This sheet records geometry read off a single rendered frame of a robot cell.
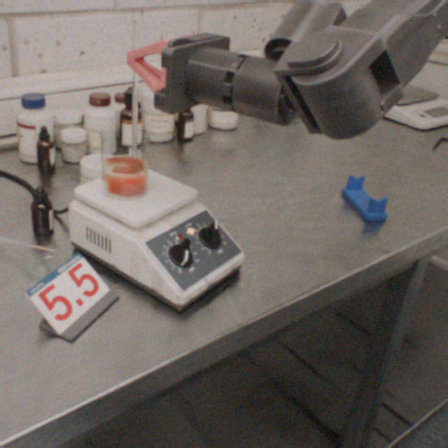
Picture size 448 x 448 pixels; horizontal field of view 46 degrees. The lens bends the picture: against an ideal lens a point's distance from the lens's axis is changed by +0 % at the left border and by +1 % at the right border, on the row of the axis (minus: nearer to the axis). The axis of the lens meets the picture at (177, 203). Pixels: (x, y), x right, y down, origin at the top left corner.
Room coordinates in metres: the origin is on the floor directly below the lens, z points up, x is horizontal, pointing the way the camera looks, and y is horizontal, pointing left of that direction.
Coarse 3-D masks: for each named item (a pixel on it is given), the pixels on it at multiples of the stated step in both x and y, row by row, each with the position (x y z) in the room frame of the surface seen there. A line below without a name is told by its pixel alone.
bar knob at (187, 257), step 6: (186, 240) 0.53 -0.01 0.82; (174, 246) 0.53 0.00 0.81; (180, 246) 0.53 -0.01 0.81; (186, 246) 0.52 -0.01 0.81; (168, 252) 0.52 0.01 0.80; (174, 252) 0.52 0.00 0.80; (180, 252) 0.52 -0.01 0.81; (186, 252) 0.51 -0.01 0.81; (174, 258) 0.51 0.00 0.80; (180, 258) 0.51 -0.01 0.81; (186, 258) 0.50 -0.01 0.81; (192, 258) 0.52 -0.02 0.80; (180, 264) 0.50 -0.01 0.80; (186, 264) 0.51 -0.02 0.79
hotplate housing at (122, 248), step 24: (72, 216) 0.59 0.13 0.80; (96, 216) 0.57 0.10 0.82; (168, 216) 0.58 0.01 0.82; (72, 240) 0.59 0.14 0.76; (96, 240) 0.56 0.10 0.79; (120, 240) 0.53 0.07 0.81; (144, 240) 0.52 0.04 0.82; (120, 264) 0.53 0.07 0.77; (144, 264) 0.51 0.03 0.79; (240, 264) 0.56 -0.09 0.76; (144, 288) 0.51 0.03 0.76; (168, 288) 0.48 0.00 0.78; (192, 288) 0.49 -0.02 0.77
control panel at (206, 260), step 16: (192, 224) 0.57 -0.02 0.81; (208, 224) 0.58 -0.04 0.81; (160, 240) 0.53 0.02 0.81; (176, 240) 0.54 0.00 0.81; (192, 240) 0.55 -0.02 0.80; (224, 240) 0.57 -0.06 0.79; (160, 256) 0.51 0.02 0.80; (208, 256) 0.54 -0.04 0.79; (224, 256) 0.55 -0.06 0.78; (176, 272) 0.50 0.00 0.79; (192, 272) 0.51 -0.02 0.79; (208, 272) 0.52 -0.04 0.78
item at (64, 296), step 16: (64, 272) 0.49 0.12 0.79; (80, 272) 0.50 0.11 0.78; (48, 288) 0.46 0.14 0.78; (64, 288) 0.47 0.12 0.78; (80, 288) 0.48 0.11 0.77; (96, 288) 0.50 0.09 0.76; (48, 304) 0.45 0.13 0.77; (64, 304) 0.46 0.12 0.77; (80, 304) 0.47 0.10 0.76; (64, 320) 0.44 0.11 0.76
